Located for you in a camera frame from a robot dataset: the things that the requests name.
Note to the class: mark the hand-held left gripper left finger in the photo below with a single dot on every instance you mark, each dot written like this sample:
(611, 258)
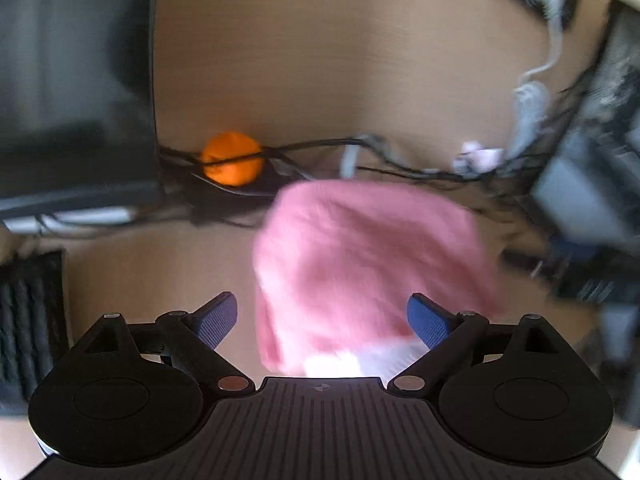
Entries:
(216, 321)

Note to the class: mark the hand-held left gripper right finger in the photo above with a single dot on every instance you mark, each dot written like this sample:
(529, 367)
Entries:
(425, 321)

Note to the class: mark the pink garment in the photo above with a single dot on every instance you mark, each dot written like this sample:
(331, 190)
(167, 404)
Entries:
(370, 260)

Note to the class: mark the orange round object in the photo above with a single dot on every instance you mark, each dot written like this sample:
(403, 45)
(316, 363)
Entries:
(232, 159)

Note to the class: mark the black ribbed object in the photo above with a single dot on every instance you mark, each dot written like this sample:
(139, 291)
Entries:
(30, 325)

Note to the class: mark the computer monitor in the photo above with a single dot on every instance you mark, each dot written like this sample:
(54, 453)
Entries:
(590, 170)

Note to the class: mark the dark flat screen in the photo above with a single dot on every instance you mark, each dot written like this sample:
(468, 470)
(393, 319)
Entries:
(70, 85)

